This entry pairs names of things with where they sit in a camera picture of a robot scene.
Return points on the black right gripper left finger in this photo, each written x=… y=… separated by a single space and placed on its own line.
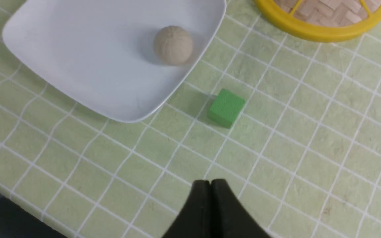
x=193 y=221

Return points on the white square plate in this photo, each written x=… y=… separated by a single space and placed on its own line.
x=100 y=52

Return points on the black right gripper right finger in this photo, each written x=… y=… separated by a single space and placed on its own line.
x=229 y=219

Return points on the green checked tablecloth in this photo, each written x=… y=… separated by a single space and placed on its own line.
x=303 y=156

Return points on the woven bamboo steamer lid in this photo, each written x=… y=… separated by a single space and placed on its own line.
x=323 y=21

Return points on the beige steamed bun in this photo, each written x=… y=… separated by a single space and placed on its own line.
x=173 y=45

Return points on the green cube block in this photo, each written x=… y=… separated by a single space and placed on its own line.
x=226 y=108

